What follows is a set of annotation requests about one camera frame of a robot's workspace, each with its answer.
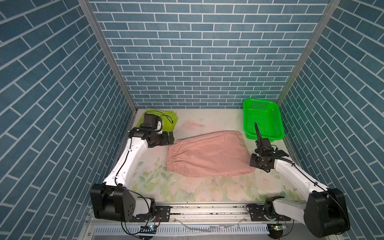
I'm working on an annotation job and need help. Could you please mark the lime green shorts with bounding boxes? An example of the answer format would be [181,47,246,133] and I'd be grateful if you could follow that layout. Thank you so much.
[136,109,178,133]

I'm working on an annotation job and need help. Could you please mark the pink shorts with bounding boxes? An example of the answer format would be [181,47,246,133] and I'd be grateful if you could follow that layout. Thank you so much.
[167,131,255,178]

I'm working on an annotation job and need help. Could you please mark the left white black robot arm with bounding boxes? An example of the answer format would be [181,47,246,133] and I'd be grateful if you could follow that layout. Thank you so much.
[90,128,175,223]

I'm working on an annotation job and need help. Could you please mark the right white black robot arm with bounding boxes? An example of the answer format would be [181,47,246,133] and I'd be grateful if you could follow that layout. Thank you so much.
[250,152,351,238]

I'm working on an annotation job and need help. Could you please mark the green plastic basket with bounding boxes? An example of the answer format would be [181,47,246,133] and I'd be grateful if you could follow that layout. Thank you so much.
[243,99,285,142]

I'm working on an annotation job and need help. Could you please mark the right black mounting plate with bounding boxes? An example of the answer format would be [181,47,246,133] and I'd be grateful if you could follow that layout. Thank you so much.
[246,204,291,222]

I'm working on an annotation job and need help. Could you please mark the black mounting plate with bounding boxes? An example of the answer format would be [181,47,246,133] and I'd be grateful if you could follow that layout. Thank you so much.
[130,205,171,223]
[246,204,291,222]

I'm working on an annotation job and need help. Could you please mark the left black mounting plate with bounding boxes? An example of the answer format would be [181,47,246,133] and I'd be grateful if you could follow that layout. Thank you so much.
[130,205,171,223]

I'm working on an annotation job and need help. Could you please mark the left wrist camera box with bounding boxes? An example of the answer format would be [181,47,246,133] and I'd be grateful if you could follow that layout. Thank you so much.
[140,114,163,133]

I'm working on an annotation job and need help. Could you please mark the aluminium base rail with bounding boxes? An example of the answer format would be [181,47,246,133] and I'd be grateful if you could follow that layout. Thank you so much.
[85,201,334,226]

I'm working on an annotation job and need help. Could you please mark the left aluminium corner post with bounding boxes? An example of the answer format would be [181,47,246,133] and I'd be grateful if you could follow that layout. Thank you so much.
[78,0,137,114]

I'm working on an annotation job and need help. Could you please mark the aluminium corner post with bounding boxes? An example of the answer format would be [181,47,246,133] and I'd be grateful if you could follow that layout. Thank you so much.
[276,0,341,106]
[78,0,137,114]

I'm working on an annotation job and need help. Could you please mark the right aluminium corner post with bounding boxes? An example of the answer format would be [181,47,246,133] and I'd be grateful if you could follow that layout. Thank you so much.
[276,0,341,106]

